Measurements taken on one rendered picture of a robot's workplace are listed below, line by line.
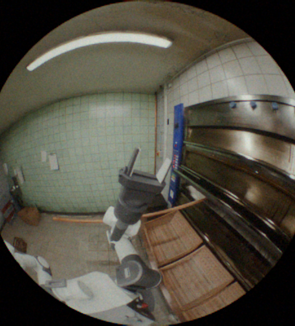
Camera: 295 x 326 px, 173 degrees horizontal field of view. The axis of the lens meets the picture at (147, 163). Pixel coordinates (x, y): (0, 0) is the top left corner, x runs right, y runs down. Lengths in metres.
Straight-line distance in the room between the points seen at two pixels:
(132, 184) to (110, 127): 1.57
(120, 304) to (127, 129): 1.85
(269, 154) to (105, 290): 0.87
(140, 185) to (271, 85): 0.81
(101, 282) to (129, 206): 0.31
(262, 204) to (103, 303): 0.82
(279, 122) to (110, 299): 0.97
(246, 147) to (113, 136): 1.71
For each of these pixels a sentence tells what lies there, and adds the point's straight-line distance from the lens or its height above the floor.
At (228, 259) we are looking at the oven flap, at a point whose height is 0.96.
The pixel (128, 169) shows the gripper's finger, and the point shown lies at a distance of 0.20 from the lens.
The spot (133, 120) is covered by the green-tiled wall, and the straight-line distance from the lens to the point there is 1.75.
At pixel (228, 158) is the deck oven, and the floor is 1.67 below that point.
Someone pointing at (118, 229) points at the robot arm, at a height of 1.57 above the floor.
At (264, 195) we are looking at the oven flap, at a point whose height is 1.56.
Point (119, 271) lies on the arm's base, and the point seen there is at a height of 1.39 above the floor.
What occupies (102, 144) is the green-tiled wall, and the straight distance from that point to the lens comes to 1.76.
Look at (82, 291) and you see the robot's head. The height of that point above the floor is 1.51.
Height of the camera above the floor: 1.80
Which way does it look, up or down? 18 degrees down
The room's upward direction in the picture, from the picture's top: straight up
